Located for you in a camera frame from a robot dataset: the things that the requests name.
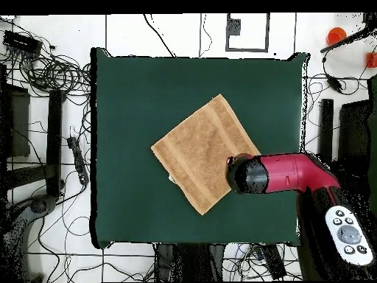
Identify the tan terry towel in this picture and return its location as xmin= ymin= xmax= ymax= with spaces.
xmin=150 ymin=93 xmax=261 ymax=216

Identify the black flat panel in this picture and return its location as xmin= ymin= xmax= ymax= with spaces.
xmin=336 ymin=99 xmax=373 ymax=178
xmin=0 ymin=64 xmax=31 ymax=158

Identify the black upright bar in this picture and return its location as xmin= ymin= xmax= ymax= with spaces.
xmin=317 ymin=98 xmax=335 ymax=161
xmin=45 ymin=88 xmax=66 ymax=198

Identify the black power adapter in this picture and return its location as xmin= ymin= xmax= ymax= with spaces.
xmin=325 ymin=74 xmax=345 ymax=94

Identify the dark green table cloth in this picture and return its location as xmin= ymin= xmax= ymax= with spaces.
xmin=89 ymin=46 xmax=310 ymax=250

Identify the dark grey square block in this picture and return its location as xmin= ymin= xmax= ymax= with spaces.
xmin=225 ymin=18 xmax=242 ymax=37

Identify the dark green cloth piece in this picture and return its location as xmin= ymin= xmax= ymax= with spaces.
xmin=366 ymin=74 xmax=377 ymax=207

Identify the black rod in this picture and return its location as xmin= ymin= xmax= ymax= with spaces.
xmin=320 ymin=24 xmax=377 ymax=55

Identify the orange cup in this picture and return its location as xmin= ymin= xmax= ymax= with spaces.
xmin=325 ymin=27 xmax=348 ymax=46

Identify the black power strip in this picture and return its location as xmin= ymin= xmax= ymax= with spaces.
xmin=66 ymin=136 xmax=90 ymax=186

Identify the grey chair base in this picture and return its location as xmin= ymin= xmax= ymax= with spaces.
xmin=0 ymin=192 xmax=58 ymax=282

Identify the black electronics box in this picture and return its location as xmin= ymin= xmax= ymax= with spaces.
xmin=1 ymin=29 xmax=43 ymax=57

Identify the grey square frame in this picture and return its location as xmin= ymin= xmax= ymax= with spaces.
xmin=225 ymin=13 xmax=270 ymax=53

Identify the tangled black cable bundle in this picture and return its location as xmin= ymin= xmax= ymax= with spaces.
xmin=0 ymin=17 xmax=92 ymax=98

